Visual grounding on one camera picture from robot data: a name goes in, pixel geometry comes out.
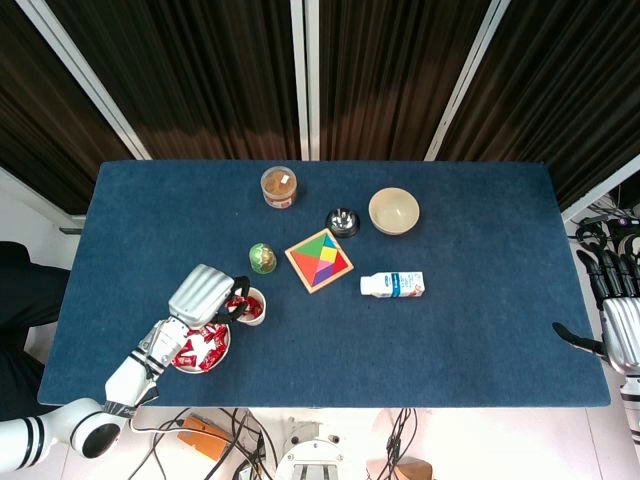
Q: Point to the clear plastic snack jar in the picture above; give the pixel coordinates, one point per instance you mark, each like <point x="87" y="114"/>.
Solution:
<point x="279" y="187"/>

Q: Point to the white metal frame post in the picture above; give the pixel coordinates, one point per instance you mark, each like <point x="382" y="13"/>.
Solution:
<point x="600" y="192"/>
<point x="467" y="75"/>
<point x="85" y="75"/>
<point x="300" y="75"/>
<point x="50" y="204"/>
<point x="313" y="75"/>

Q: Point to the orange control box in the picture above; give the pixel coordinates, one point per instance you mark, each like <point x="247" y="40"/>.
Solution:
<point x="202" y="437"/>

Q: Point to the wooden tangram tray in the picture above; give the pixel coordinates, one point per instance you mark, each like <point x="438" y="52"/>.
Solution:
<point x="311" y="290"/>

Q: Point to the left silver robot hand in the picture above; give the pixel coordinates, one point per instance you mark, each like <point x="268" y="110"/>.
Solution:
<point x="200" y="295"/>

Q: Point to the white paper cup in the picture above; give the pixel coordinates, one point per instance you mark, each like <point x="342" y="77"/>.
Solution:
<point x="257" y="320"/>

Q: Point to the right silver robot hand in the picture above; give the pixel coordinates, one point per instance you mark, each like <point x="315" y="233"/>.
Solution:
<point x="622" y="330"/>

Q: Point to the yellow tangram square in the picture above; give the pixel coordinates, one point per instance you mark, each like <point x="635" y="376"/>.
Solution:
<point x="328" y="255"/>

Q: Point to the white robot torso base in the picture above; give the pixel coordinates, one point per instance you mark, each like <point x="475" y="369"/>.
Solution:
<point x="310" y="460"/>

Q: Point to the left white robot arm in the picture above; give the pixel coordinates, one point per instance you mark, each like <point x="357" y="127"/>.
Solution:
<point x="130" y="372"/>

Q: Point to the green tangram triangle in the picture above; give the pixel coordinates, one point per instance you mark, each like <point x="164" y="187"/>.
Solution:
<point x="312" y="249"/>

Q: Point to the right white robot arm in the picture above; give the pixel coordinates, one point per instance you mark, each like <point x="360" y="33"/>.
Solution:
<point x="632" y="405"/>

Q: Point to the green gold nesting doll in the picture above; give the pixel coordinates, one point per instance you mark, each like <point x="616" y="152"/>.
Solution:
<point x="262" y="258"/>

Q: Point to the blue felt tablecloth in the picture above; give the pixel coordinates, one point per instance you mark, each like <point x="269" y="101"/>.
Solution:
<point x="450" y="325"/>

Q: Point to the cyan tangram triangle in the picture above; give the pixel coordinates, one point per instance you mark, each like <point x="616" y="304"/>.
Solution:
<point x="330" y="242"/>

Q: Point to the white milk bottle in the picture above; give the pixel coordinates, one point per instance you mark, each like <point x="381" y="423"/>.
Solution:
<point x="395" y="285"/>

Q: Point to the red tangram triangle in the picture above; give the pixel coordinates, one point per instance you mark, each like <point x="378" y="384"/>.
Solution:
<point x="340" y="265"/>

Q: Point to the large orange tangram triangle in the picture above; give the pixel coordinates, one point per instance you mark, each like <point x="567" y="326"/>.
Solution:
<point x="306" y="265"/>

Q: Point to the beige bowl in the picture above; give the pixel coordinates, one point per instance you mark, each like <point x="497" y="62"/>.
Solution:
<point x="394" y="212"/>

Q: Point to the grey metal bracket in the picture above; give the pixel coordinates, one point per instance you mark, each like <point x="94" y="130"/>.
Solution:
<point x="72" y="230"/>

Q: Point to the red candy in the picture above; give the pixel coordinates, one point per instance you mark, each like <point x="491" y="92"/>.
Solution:
<point x="235" y="302"/>
<point x="220" y="345"/>
<point x="209" y="361"/>
<point x="256" y="306"/>
<point x="184" y="356"/>
<point x="215" y="330"/>

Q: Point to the dark brown curtain panel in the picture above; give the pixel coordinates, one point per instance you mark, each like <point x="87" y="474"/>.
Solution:
<point x="40" y="100"/>
<point x="575" y="75"/>
<point x="200" y="75"/>
<point x="390" y="75"/>

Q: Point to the black fabric object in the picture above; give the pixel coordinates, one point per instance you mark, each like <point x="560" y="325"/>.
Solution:
<point x="25" y="300"/>

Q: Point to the white plate of candies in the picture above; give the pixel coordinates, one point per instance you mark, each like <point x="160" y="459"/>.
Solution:
<point x="198" y="344"/>

